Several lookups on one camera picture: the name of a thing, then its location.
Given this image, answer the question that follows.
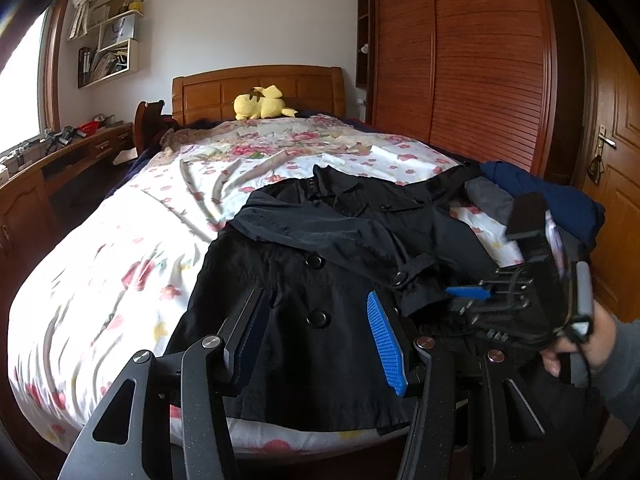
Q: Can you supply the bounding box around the yellow plush toy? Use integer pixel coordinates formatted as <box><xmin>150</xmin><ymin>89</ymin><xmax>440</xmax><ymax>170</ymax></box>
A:
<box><xmin>233</xmin><ymin>85</ymin><xmax>300</xmax><ymax>121</ymax></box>

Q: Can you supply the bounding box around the person's right hand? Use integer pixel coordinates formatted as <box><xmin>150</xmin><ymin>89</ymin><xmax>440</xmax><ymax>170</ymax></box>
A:
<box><xmin>541</xmin><ymin>304</ymin><xmax>617</xmax><ymax>381</ymax></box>

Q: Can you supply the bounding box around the beige floral blanket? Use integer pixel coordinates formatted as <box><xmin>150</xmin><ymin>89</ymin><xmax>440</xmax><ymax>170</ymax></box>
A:
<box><xmin>160</xmin><ymin>112</ymin><xmax>381</xmax><ymax>161</ymax></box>

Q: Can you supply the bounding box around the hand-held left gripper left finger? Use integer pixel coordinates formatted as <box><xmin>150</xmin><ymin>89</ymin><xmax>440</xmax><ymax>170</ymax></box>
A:
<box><xmin>57</xmin><ymin>287</ymin><xmax>273</xmax><ymax>480</ymax></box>

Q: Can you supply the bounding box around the window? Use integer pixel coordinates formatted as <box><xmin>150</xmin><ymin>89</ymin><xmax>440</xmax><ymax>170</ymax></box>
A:
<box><xmin>0</xmin><ymin>10</ymin><xmax>57</xmax><ymax>157</ymax></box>

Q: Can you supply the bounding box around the person's right forearm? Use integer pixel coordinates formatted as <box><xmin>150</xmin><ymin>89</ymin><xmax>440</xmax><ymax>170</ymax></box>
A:
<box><xmin>582</xmin><ymin>317</ymin><xmax>640</xmax><ymax>433</ymax></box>

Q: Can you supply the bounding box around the wooden bed headboard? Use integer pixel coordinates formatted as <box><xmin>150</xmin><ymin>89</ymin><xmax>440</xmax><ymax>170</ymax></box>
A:
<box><xmin>171</xmin><ymin>65</ymin><xmax>347</xmax><ymax>128</ymax></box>

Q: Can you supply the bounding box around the wooden door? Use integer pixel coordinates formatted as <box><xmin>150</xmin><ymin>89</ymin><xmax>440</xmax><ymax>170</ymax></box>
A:
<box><xmin>575</xmin><ymin>0</ymin><xmax>640</xmax><ymax>321</ymax></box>

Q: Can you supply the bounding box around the white wall shelf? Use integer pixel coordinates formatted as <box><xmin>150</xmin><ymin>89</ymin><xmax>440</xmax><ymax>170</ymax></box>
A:
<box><xmin>76</xmin><ymin>6</ymin><xmax>144</xmax><ymax>89</ymax></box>

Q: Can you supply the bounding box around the floral bed sheet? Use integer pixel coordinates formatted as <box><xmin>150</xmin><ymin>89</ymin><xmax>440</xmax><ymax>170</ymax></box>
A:
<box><xmin>7</xmin><ymin>112</ymin><xmax>566</xmax><ymax>461</ymax></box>

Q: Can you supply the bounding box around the grey garment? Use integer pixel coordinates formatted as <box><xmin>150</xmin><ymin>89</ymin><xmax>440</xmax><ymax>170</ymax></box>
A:
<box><xmin>464</xmin><ymin>177</ymin><xmax>522</xmax><ymax>224</ymax></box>

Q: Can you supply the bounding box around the navy blue garment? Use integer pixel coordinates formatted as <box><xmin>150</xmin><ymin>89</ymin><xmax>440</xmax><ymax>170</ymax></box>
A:
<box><xmin>481</xmin><ymin>160</ymin><xmax>607</xmax><ymax>252</ymax></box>

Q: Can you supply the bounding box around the wooden desk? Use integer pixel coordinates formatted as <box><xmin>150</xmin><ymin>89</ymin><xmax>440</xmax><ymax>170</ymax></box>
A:
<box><xmin>0</xmin><ymin>122</ymin><xmax>136</xmax><ymax>273</ymax></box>

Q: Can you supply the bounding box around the black coat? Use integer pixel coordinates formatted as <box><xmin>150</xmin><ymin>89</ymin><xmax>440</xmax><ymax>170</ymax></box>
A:
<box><xmin>165</xmin><ymin>162</ymin><xmax>526</xmax><ymax>436</ymax></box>

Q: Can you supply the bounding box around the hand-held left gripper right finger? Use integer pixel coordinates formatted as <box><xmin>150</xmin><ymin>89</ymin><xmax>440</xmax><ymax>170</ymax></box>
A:
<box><xmin>366</xmin><ymin>290</ymin><xmax>583</xmax><ymax>480</ymax></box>

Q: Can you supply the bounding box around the wooden slatted wardrobe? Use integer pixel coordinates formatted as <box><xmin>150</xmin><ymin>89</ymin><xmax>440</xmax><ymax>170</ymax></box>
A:
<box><xmin>367</xmin><ymin>0</ymin><xmax>596</xmax><ymax>186</ymax></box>

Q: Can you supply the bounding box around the dark wooden side shelf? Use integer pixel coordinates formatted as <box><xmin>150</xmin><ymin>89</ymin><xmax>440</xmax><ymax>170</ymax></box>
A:
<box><xmin>355</xmin><ymin>0</ymin><xmax>372</xmax><ymax>89</ymax></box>

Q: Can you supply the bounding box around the wooden chair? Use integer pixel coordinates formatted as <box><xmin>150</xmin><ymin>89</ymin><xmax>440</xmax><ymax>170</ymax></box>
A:
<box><xmin>133</xmin><ymin>100</ymin><xmax>179</xmax><ymax>155</ymax></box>

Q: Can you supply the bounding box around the white hanging bag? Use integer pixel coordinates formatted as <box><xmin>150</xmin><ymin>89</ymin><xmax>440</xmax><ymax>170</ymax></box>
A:
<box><xmin>67</xmin><ymin>0</ymin><xmax>114</xmax><ymax>41</ymax></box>

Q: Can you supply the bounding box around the brass door handle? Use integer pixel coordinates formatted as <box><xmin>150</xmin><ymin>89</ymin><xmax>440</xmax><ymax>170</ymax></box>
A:
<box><xmin>587</xmin><ymin>124</ymin><xmax>617</xmax><ymax>184</ymax></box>

